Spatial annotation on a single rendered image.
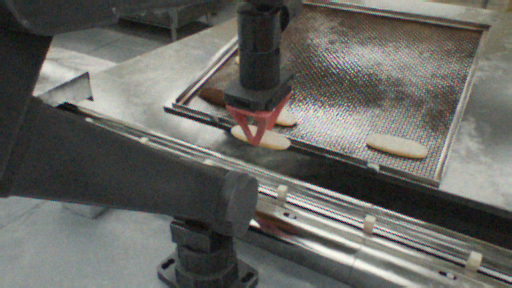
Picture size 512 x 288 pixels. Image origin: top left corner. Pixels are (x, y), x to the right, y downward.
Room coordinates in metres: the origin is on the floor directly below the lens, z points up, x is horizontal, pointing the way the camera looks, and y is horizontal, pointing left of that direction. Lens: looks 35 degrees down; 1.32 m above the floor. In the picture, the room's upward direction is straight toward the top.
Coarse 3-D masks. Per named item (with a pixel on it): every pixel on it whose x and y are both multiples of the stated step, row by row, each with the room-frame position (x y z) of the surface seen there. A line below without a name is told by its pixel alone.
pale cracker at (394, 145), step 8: (368, 136) 0.63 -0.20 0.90; (376, 136) 0.62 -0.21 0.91; (384, 136) 0.62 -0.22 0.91; (392, 136) 0.62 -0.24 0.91; (368, 144) 0.61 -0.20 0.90; (376, 144) 0.60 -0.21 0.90; (384, 144) 0.60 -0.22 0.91; (392, 144) 0.60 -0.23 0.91; (400, 144) 0.60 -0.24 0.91; (408, 144) 0.59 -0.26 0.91; (416, 144) 0.60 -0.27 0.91; (392, 152) 0.59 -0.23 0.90; (400, 152) 0.58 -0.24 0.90; (408, 152) 0.58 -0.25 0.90; (416, 152) 0.58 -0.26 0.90; (424, 152) 0.58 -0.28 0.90
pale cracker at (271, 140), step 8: (232, 128) 0.59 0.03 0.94; (240, 128) 0.59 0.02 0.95; (256, 128) 0.58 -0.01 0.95; (240, 136) 0.57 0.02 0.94; (264, 136) 0.56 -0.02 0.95; (272, 136) 0.56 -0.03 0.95; (280, 136) 0.56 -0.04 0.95; (264, 144) 0.55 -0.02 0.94; (272, 144) 0.54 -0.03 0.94; (280, 144) 0.54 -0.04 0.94; (288, 144) 0.55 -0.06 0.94
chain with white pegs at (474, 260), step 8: (88, 120) 0.73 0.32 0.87; (208, 160) 0.60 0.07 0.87; (280, 192) 0.53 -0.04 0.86; (304, 208) 0.52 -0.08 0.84; (328, 216) 0.50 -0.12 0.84; (368, 216) 0.47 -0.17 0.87; (352, 224) 0.48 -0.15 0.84; (368, 224) 0.46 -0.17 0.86; (368, 232) 0.46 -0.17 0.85; (392, 240) 0.45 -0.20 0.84; (416, 248) 0.43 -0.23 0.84; (432, 256) 0.42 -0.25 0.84; (440, 256) 0.42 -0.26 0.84; (472, 256) 0.39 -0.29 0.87; (480, 256) 0.39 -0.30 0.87; (456, 264) 0.41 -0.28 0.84; (472, 264) 0.39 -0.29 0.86; (480, 272) 0.39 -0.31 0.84; (504, 280) 0.38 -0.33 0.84
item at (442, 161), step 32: (320, 0) 1.13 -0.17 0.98; (320, 32) 1.00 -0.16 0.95; (384, 32) 0.97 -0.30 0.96; (416, 32) 0.96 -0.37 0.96; (448, 32) 0.95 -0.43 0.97; (320, 64) 0.86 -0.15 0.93; (384, 64) 0.85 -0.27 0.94; (416, 64) 0.83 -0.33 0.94; (448, 64) 0.83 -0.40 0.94; (384, 96) 0.74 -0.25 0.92; (416, 96) 0.73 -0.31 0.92; (448, 96) 0.73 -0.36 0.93; (352, 128) 0.66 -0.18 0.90; (352, 160) 0.58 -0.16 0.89; (384, 160) 0.58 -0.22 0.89; (416, 160) 0.57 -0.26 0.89
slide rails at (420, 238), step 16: (112, 128) 0.74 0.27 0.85; (160, 144) 0.68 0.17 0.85; (256, 176) 0.59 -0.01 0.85; (288, 192) 0.54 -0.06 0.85; (304, 192) 0.54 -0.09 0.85; (288, 208) 0.51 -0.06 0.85; (320, 208) 0.51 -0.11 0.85; (336, 208) 0.51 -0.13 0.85; (352, 208) 0.51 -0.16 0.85; (336, 224) 0.47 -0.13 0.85; (384, 224) 0.47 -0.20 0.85; (384, 240) 0.44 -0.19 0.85; (416, 240) 0.44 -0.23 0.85; (432, 240) 0.44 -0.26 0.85; (464, 256) 0.41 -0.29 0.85; (464, 272) 0.39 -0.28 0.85
